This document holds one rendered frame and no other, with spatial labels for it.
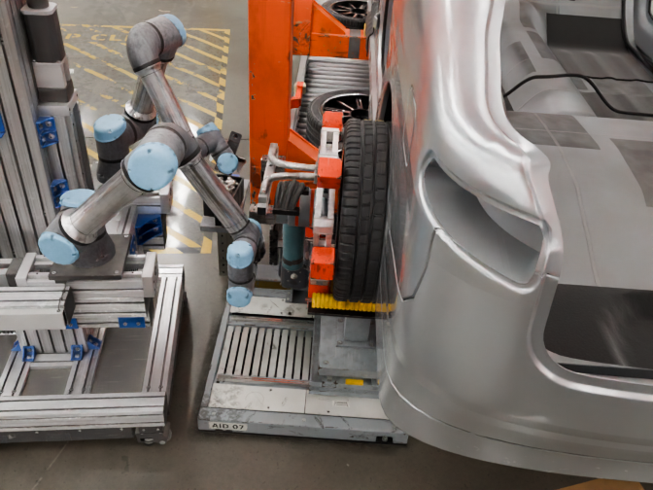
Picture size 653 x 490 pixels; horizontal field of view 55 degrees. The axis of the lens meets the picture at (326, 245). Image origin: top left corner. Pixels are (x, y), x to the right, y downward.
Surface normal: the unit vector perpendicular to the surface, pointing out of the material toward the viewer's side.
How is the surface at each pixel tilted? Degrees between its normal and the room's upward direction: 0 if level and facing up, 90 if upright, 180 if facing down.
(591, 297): 0
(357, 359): 0
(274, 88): 90
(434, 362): 91
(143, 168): 85
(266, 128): 90
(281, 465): 0
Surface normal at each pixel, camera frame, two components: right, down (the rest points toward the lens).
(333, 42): -0.04, 0.60
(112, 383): 0.07, -0.80
